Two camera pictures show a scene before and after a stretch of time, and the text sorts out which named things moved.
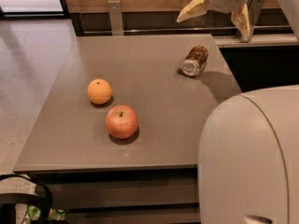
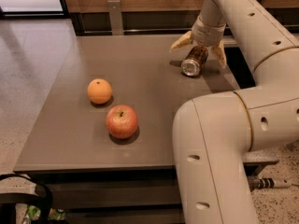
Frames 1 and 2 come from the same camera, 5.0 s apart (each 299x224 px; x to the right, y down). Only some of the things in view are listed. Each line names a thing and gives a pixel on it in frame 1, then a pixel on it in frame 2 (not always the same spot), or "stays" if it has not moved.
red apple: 121,121 stays
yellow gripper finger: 241,21 to 220,51
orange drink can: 196,57 stays
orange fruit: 99,91 stays
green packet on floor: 53,215 stays
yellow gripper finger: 196,7 to 186,39
